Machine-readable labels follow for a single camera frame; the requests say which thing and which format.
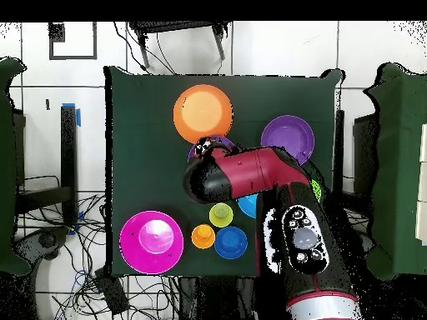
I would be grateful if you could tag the purple shallow bowl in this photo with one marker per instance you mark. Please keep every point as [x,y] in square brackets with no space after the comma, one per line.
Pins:
[224,139]
[287,133]

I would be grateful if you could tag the light blue bowl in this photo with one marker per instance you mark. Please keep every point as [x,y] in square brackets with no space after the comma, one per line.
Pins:
[248,205]

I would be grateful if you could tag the large orange bowl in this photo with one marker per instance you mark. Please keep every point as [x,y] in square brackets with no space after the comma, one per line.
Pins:
[203,113]

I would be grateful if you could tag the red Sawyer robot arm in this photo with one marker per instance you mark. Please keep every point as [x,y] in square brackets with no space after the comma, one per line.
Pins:
[260,173]

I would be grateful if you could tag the yellow cup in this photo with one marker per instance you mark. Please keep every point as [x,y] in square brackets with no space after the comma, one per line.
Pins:
[221,215]

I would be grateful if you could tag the orange cup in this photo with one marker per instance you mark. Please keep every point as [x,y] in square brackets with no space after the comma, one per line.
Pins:
[202,236]

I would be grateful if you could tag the small dark blue bowl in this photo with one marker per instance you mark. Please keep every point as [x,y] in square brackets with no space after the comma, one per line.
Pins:
[231,242]

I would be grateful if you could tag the dark green tablecloth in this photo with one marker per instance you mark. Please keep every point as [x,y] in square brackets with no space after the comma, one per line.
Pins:
[143,133]

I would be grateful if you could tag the large pink bowl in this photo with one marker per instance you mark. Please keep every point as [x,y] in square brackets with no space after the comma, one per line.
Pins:
[151,246]

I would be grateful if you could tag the small green bowl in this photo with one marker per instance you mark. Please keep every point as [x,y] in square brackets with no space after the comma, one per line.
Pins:
[316,190]

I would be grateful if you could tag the blue tape strip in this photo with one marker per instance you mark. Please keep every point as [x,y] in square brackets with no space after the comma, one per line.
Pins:
[78,117]

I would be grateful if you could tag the black stool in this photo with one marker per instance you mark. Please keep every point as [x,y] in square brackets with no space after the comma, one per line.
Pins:
[173,26]

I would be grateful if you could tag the black power strip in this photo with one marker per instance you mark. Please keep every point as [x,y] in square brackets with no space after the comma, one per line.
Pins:
[115,300]

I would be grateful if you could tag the small black floor marker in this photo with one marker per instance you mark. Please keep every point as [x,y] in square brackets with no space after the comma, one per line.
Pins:
[47,104]

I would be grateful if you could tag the grey chair base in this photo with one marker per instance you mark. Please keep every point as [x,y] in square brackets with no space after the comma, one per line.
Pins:
[43,241]

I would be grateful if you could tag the green cloth side table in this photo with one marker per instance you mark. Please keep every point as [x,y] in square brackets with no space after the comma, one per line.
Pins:
[6,150]
[400,150]

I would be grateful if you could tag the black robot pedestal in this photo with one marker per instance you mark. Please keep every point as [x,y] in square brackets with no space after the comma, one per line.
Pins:
[217,300]

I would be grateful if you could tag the black stand frame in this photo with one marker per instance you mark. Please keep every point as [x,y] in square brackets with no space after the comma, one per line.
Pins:
[68,150]

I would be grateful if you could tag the black square floor frame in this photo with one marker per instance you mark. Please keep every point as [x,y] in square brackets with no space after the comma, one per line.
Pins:
[51,46]

